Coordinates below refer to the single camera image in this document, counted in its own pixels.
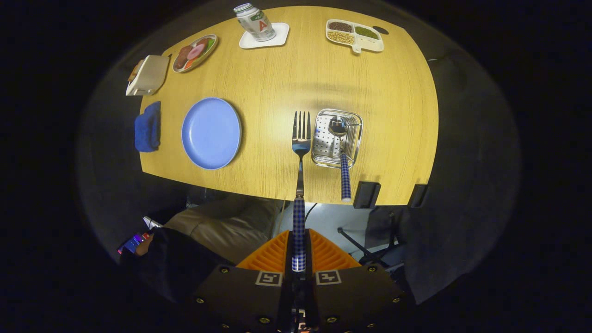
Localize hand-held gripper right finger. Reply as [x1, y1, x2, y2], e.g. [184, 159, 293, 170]
[305, 228, 407, 333]

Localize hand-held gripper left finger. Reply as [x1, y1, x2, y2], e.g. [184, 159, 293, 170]
[185, 229, 296, 333]

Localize spoon with blue checked handle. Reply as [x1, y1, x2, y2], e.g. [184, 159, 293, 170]
[328, 116, 363, 203]

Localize fork with blue checked handle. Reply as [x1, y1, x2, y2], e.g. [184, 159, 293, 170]
[291, 111, 312, 272]

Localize black stand legs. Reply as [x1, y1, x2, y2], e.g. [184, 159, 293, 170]
[337, 210, 403, 269]

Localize person's beige trouser leg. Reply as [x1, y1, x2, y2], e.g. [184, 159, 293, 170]
[163, 197, 285, 264]

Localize person's dark clothing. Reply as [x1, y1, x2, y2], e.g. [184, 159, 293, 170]
[120, 227, 241, 306]

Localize smartphone with lit screen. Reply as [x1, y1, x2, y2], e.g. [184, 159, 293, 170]
[117, 232, 152, 255]

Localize blue round plate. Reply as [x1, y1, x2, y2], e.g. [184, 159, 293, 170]
[181, 97, 242, 171]

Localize blue folded cloth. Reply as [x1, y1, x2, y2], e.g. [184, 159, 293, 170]
[134, 101, 162, 153]

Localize round plate of toy food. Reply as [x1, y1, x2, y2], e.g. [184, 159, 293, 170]
[172, 34, 218, 74]

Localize white toaster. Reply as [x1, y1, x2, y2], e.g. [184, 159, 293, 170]
[125, 55, 171, 97]

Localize white divided tray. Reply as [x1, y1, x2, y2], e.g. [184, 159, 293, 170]
[325, 19, 385, 54]

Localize pile of yellow beans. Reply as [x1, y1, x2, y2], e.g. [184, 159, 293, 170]
[327, 31, 356, 45]

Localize white square coaster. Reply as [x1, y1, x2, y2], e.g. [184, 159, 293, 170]
[239, 22, 290, 49]

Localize toast slice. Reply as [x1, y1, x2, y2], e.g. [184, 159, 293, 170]
[128, 59, 145, 83]

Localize white plastic drink bottle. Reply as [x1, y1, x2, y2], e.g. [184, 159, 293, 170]
[233, 3, 277, 42]

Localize black table bracket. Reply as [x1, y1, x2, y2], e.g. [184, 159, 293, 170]
[353, 181, 382, 210]
[407, 184, 429, 208]

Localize metal wire basket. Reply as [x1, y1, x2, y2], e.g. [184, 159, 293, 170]
[311, 108, 364, 169]

